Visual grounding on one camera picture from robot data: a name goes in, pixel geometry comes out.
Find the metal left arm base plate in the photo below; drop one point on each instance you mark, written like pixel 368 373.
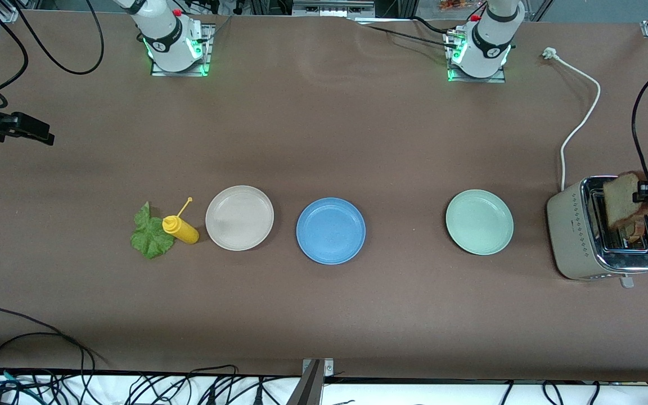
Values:
pixel 498 80

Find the light green plate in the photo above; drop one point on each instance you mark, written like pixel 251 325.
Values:
pixel 478 222

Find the green lettuce leaf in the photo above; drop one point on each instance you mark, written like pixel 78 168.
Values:
pixel 149 239

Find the yellow squeeze bottle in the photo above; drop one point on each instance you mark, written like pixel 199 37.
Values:
pixel 183 230

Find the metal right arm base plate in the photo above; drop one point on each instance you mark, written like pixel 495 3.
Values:
pixel 208 56

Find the orange snack packet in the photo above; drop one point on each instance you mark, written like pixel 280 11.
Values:
pixel 453 4

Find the beige chrome toaster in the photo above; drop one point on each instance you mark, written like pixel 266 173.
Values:
pixel 568 225

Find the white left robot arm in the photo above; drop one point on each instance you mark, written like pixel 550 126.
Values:
pixel 487 39

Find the grey metal frame block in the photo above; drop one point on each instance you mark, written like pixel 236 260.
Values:
pixel 329 8

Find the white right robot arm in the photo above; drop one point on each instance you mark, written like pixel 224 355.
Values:
pixel 163 34

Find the brown bread slice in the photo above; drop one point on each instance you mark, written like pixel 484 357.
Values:
pixel 619 205
pixel 636 232

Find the metal table edge bracket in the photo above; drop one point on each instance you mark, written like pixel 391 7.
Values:
pixel 313 382

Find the beige plate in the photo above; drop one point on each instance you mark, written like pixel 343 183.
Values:
pixel 239 218

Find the blue plate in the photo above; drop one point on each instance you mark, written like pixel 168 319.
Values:
pixel 331 230

